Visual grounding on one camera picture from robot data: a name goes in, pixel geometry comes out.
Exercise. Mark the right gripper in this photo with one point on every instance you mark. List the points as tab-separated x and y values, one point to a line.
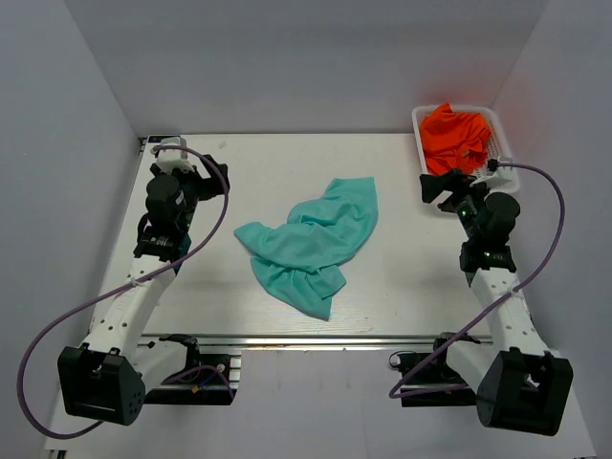
452	188

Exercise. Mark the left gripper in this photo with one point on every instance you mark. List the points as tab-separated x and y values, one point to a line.
201	179

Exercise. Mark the teal t-shirt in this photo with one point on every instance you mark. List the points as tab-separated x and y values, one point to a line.
299	261

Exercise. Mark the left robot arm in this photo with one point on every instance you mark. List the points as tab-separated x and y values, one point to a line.
108	376

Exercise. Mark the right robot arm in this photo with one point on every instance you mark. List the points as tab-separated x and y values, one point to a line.
518	383

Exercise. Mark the orange t-shirt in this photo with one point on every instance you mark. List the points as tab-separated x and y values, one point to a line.
454	140

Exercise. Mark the white plastic basket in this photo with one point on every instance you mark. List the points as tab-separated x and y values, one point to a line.
497	145

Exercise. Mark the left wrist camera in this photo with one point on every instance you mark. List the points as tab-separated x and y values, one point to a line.
170	156

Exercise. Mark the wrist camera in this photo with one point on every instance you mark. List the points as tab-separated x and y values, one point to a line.
170	156
498	174

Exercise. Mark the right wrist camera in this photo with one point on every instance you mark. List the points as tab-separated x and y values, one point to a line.
498	174

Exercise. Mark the aluminium table rail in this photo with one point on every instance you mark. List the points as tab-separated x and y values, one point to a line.
311	340

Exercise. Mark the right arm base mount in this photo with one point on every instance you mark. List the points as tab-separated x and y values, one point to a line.
436	380

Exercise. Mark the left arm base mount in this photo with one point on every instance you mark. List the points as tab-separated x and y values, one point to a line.
177	370

